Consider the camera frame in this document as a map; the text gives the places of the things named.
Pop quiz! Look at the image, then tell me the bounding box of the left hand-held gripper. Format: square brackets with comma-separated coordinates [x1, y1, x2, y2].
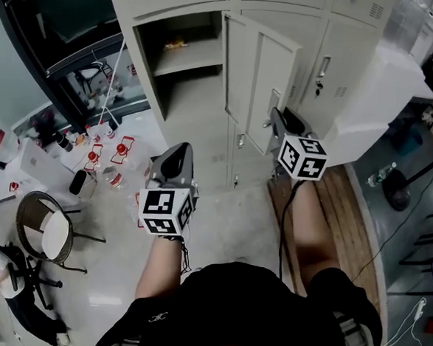
[136, 138, 204, 240]

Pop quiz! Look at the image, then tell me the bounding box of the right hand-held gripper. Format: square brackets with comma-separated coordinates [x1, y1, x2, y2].
[265, 104, 333, 183]

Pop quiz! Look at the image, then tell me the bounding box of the grey metal locker cabinet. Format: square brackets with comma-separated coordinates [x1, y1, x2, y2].
[89, 0, 394, 210]

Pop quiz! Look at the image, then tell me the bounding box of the grey metal locker door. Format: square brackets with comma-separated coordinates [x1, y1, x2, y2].
[212, 10, 305, 159]

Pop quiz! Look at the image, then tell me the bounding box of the person's right forearm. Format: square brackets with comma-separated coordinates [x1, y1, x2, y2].
[283, 179, 348, 300]

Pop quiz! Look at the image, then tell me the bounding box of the person's left forearm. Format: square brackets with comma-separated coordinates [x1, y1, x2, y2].
[134, 233, 187, 304]

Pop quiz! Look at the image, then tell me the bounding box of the wooden plank platform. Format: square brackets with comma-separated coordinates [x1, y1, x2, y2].
[258, 159, 392, 314]

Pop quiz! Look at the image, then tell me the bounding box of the small clear plastic bottle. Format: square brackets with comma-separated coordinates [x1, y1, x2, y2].
[367, 160, 398, 188]

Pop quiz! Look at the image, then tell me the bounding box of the white bin black lid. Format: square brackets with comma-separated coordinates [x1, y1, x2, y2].
[69, 168, 98, 200]

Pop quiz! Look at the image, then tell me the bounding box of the white round cushion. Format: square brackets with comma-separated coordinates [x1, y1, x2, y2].
[40, 210, 70, 262]

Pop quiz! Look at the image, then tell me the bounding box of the black thermos flask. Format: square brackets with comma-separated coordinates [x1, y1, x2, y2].
[53, 131, 75, 154]

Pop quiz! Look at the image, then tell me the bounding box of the person's black shirt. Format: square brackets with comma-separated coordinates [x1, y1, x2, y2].
[91, 252, 388, 346]

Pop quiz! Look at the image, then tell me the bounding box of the white water dispenser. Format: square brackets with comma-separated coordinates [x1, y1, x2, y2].
[15, 138, 81, 189]

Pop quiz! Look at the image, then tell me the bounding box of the dark wicker chair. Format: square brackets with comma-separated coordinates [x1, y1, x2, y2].
[13, 190, 111, 276]

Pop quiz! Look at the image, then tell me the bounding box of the white leaning pole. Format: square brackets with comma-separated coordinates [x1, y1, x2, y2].
[97, 40, 126, 131]

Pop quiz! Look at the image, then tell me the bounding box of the dark potted plant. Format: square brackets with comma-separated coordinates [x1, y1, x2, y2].
[26, 107, 59, 147]

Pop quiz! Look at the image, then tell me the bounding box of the black office chair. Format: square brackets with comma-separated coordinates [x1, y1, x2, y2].
[0, 243, 66, 312]

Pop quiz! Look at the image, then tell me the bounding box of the orange snack packet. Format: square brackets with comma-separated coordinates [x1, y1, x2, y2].
[162, 38, 190, 52]

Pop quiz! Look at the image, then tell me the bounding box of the white appliance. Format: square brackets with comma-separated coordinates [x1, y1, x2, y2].
[408, 0, 433, 69]

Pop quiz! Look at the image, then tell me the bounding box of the frosted glass partition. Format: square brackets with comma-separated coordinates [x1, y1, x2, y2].
[0, 5, 58, 135]

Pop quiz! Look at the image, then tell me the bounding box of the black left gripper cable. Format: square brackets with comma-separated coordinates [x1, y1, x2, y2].
[176, 238, 195, 277]

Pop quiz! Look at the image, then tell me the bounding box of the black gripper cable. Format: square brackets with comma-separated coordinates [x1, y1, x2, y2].
[176, 238, 195, 277]
[274, 182, 302, 284]

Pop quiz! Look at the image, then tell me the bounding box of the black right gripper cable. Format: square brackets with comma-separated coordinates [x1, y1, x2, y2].
[274, 182, 302, 284]

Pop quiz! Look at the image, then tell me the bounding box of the black pedestal fan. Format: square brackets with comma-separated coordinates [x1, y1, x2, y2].
[380, 106, 433, 214]

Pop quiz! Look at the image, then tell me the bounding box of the gray backpack strap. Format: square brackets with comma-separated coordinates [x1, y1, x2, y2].
[332, 310, 376, 346]

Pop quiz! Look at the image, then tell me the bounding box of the white charger cable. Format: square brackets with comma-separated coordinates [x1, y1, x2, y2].
[381, 294, 430, 346]

